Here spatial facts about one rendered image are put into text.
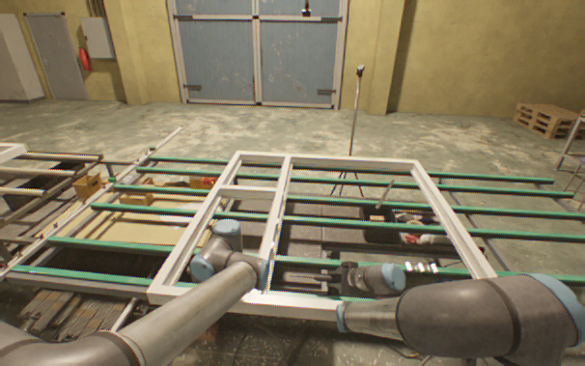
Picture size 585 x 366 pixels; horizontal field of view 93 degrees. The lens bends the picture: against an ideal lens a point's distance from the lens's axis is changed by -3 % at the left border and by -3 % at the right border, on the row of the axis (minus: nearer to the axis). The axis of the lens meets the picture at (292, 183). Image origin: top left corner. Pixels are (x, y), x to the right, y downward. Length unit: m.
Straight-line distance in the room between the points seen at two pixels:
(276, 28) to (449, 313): 7.08
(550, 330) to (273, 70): 7.16
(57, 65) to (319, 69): 6.83
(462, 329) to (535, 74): 8.53
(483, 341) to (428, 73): 7.45
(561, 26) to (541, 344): 8.57
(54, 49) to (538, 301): 9.97
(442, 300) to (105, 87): 9.21
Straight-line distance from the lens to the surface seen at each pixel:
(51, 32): 9.90
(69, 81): 9.96
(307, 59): 7.29
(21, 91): 10.30
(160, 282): 1.37
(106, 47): 8.78
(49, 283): 1.76
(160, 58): 8.35
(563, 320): 0.60
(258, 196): 1.90
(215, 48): 7.68
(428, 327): 0.54
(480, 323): 0.53
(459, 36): 7.94
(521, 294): 0.57
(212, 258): 0.90
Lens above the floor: 1.89
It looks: 29 degrees down
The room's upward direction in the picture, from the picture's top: 1 degrees clockwise
